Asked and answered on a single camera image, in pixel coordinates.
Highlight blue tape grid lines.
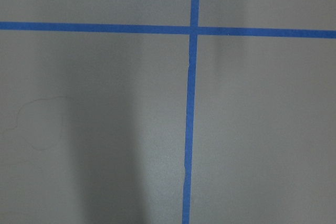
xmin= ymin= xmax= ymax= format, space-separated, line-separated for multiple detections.
xmin=1 ymin=0 xmax=335 ymax=223

